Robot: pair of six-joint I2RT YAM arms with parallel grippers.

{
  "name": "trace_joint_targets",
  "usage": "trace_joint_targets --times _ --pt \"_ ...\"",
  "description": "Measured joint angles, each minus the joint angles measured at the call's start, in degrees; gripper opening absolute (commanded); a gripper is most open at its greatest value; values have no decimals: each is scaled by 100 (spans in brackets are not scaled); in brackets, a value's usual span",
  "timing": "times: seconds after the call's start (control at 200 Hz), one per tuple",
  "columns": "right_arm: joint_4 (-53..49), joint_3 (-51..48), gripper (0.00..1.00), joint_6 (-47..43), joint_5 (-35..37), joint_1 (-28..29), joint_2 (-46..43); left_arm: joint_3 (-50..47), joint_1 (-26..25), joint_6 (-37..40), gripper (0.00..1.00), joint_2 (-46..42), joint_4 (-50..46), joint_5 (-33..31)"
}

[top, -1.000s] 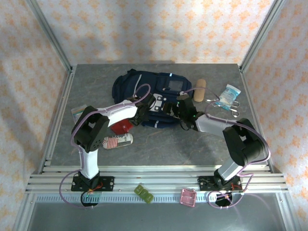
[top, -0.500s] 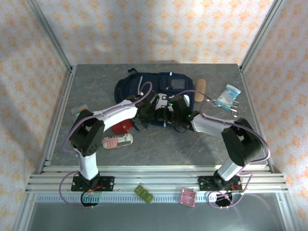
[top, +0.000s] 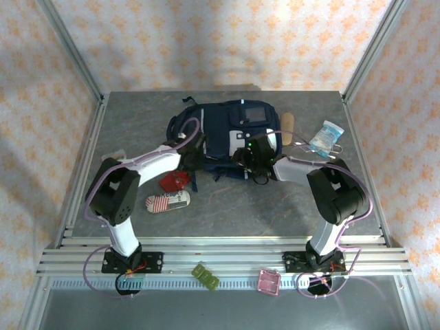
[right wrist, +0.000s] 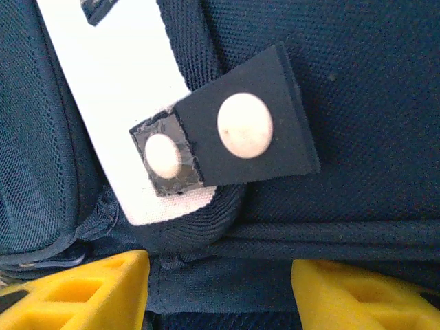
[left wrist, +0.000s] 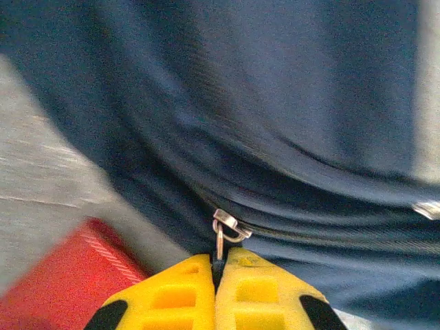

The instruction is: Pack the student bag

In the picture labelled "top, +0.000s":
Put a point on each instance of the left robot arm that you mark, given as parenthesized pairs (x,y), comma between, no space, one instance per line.
(113,192)

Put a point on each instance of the blue white tissue pack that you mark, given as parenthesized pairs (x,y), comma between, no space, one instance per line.
(326,134)

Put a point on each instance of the right aluminium side rail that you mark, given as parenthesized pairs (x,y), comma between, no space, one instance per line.
(351,125)

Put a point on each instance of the left aluminium side rail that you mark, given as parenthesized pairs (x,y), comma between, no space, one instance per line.
(94,127)

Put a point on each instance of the metal scissors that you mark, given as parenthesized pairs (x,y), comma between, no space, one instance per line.
(335,151)

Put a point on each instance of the aluminium side rail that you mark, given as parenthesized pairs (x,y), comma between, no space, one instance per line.
(94,127)
(351,125)

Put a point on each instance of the red snap wallet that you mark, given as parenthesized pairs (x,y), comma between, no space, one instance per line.
(172,182)

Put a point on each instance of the olive green block strip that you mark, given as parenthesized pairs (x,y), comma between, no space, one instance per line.
(205,277)

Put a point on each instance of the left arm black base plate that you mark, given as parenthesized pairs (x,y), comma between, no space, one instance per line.
(153,261)

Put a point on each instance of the pink square box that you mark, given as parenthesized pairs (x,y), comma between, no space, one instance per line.
(269,282)

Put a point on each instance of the tan glasses case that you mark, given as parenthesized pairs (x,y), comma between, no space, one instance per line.
(288,123)

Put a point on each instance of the right aluminium corner post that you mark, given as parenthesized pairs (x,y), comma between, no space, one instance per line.
(371,51)

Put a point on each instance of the red striped white pencil case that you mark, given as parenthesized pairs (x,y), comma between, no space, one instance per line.
(168,203)

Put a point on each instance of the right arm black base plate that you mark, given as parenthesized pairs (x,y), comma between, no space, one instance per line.
(292,261)

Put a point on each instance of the clear pack of index tabs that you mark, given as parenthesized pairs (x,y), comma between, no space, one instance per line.
(113,154)

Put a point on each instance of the aluminium corner post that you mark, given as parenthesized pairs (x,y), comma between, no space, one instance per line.
(72,51)
(371,51)

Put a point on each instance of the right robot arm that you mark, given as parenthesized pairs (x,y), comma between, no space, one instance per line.
(338,196)

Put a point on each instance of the left aluminium corner post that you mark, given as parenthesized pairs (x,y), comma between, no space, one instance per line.
(72,51)

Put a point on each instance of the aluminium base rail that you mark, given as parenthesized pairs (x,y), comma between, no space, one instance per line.
(223,254)

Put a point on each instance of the navy blue backpack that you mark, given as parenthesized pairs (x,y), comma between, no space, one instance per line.
(220,127)

